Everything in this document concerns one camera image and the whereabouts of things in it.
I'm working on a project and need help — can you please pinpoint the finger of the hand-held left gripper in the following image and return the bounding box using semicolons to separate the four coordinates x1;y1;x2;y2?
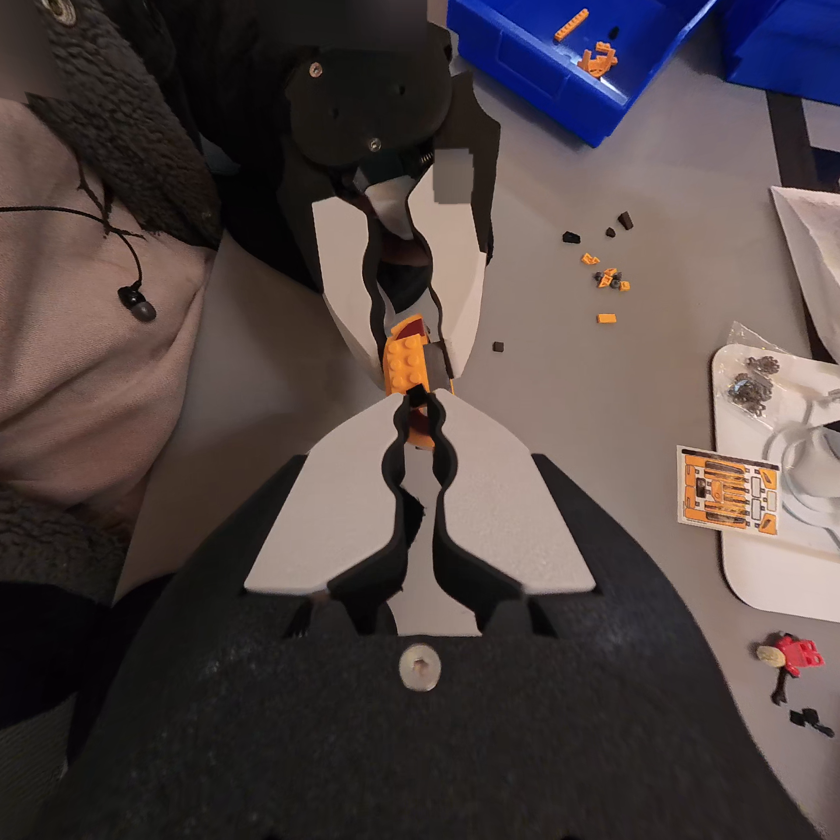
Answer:
311;196;389;389
407;176;494;383

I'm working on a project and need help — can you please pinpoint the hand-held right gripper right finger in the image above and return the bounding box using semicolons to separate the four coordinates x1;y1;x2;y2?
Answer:
430;390;599;597

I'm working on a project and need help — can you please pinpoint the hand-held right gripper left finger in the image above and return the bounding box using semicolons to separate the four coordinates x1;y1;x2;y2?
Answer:
243;392;411;598

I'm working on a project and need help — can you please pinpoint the orange lego wheel arch assembly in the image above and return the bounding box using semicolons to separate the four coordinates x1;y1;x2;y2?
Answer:
382;314;454;450

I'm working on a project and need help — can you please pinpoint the heap of orange lego pieces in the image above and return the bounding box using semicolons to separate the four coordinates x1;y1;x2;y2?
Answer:
576;41;620;81

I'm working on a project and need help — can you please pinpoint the red lego piece tan disc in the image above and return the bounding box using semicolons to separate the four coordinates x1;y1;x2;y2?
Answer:
755;632;826;678

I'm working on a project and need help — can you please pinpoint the blue plastic bin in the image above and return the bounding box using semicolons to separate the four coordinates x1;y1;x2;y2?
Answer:
718;0;840;107
446;0;721;149

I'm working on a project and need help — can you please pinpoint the orange sticker sheet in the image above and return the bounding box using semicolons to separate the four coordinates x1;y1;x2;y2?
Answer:
675;444;783;539

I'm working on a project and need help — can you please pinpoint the white plastic tray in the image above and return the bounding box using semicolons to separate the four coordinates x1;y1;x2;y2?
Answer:
711;344;840;623

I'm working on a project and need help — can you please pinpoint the clear bag of black pieces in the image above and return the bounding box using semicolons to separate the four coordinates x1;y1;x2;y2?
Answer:
724;320;785;419

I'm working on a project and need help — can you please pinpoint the pale pink shirt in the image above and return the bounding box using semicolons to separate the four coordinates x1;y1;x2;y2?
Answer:
0;97;221;526

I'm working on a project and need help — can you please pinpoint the white paper bag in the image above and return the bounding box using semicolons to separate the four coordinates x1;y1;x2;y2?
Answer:
769;185;840;363

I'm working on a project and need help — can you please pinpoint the black earphone with cable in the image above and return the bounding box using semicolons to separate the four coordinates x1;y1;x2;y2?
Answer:
0;167;160;324

